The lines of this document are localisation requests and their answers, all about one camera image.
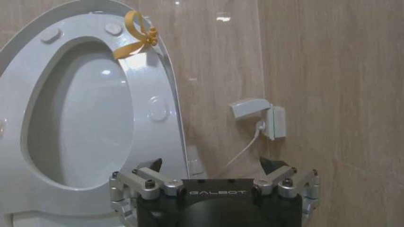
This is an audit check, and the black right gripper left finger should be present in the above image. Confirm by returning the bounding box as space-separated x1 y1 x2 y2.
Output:
108 157 185 227

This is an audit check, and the white toilet tank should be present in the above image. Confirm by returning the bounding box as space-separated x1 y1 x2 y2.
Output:
185 143 208 176

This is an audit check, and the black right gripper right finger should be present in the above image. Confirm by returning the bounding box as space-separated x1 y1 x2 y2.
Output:
253 156 319 227

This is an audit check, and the white toilet seat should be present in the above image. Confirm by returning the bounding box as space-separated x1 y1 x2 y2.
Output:
0 21 191 227

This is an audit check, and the yellow ribbon loop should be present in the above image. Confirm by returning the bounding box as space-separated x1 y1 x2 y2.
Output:
112 10 159 60

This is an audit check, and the white power cable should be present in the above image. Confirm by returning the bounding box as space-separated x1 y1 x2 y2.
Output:
216 120 268 175

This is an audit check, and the white wall socket box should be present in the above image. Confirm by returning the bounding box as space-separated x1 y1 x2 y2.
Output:
228 97 288 141

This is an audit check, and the white toilet lid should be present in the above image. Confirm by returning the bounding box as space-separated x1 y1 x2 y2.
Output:
0 9 191 180

